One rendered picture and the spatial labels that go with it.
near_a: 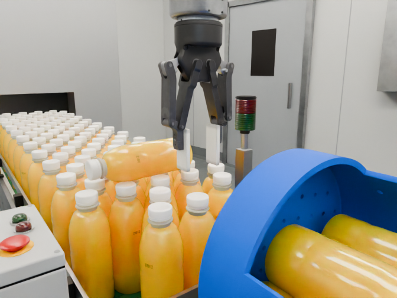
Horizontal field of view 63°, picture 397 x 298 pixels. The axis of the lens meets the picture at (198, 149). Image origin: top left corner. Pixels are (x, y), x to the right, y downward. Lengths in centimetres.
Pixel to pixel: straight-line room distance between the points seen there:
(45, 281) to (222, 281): 24
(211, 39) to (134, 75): 481
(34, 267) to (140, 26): 509
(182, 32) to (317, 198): 31
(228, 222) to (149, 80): 516
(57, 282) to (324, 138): 364
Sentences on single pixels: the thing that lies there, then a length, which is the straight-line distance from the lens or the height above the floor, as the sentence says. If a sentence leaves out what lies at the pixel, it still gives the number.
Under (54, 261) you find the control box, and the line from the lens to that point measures 48.
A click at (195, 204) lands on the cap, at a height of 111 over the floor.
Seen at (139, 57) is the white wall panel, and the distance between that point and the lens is 536.
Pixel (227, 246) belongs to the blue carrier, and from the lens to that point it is 34.
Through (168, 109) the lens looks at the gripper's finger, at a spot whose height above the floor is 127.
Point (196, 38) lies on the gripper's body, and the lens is 50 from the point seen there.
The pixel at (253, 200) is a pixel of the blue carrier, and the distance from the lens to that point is 34.
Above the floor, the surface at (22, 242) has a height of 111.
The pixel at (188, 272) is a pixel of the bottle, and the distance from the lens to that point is 60.
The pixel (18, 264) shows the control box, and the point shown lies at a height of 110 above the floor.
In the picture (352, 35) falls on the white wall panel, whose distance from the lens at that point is 381.
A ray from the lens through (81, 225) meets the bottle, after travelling 61.
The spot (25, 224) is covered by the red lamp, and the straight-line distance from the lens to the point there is 55.
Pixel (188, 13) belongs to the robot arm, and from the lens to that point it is 50.
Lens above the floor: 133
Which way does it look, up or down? 13 degrees down
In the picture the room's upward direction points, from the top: straight up
